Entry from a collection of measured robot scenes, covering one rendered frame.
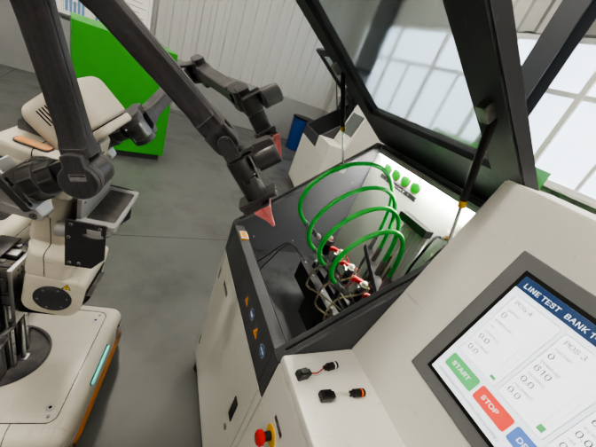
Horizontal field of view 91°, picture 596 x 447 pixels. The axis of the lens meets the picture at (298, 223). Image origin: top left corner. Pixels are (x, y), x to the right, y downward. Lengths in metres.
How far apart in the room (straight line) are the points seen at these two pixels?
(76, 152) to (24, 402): 1.03
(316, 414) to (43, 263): 0.88
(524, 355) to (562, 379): 0.06
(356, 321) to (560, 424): 0.41
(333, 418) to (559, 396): 0.41
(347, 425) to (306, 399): 0.10
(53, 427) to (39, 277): 0.56
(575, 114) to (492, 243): 4.35
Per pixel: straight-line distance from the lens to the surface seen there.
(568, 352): 0.71
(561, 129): 5.05
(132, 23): 0.70
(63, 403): 1.53
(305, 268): 1.13
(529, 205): 0.78
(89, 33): 3.93
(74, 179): 0.78
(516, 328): 0.73
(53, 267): 1.15
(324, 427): 0.76
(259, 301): 0.96
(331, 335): 0.83
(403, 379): 0.83
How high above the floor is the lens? 1.59
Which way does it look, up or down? 25 degrees down
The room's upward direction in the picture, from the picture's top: 22 degrees clockwise
